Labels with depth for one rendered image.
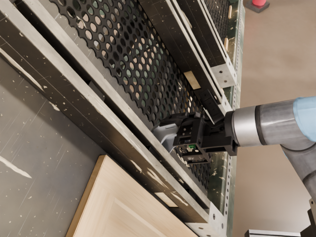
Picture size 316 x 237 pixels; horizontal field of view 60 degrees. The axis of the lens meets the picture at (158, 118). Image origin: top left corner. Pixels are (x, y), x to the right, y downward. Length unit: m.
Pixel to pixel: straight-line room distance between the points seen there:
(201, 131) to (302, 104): 0.18
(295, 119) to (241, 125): 0.09
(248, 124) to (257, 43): 2.63
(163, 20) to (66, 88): 0.44
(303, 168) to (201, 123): 0.20
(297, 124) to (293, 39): 2.85
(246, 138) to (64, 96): 0.32
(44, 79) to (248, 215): 1.67
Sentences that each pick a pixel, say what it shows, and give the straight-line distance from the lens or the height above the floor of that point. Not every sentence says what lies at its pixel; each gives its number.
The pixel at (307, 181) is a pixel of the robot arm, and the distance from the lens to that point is 0.57.
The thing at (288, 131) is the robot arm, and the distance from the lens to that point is 0.50.
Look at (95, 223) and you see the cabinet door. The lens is 0.50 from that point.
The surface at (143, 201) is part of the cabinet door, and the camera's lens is 0.60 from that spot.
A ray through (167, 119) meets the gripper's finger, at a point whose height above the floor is 1.29.
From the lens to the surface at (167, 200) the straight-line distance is 0.68.
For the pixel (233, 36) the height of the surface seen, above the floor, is 0.90.
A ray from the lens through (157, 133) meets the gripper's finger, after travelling 0.61.
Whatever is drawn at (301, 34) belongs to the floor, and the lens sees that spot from 3.44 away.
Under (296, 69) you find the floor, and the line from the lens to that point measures 2.94.
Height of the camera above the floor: 1.75
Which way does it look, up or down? 52 degrees down
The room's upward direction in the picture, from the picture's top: straight up
